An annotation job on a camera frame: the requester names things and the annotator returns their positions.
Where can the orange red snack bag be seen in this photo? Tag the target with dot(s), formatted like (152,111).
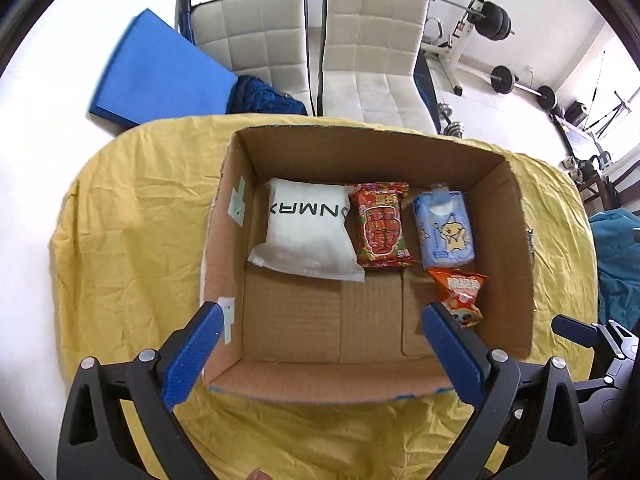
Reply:
(458,291)

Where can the light blue tissue pack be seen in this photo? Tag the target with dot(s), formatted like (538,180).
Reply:
(444,229)

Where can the red snack packet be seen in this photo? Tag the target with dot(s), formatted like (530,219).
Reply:
(381,241)

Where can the operator hand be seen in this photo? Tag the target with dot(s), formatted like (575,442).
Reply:
(258,474)

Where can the barbell on floor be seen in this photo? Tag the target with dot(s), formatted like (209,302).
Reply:
(503,81)

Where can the cardboard box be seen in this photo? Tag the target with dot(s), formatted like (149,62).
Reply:
(309,340)

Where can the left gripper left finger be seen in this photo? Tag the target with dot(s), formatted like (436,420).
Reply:
(95,439)

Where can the blue foam mat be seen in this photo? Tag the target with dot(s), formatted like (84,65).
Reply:
(155,73)

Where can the white padded chair left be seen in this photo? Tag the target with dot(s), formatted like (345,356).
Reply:
(262,38)

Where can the white weight rack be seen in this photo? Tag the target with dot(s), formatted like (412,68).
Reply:
(449,51)

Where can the white padded chair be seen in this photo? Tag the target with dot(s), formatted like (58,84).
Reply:
(262,38)
(368,54)

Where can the white padded chair right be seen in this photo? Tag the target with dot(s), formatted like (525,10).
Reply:
(368,54)

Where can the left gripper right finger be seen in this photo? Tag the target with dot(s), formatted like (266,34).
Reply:
(531,409)

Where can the black blue weight bench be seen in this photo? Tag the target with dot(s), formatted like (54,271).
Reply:
(424,83)

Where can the white soft pouch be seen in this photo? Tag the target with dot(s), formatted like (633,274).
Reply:
(306,232)

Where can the yellow tablecloth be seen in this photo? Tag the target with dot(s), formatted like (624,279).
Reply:
(128,256)

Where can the small chrome dumbbell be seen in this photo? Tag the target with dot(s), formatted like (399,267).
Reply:
(451,127)

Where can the dark blue knitted cloth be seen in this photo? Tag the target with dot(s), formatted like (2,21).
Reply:
(252,95)

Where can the teal blanket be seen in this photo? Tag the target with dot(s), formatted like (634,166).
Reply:
(617,265)

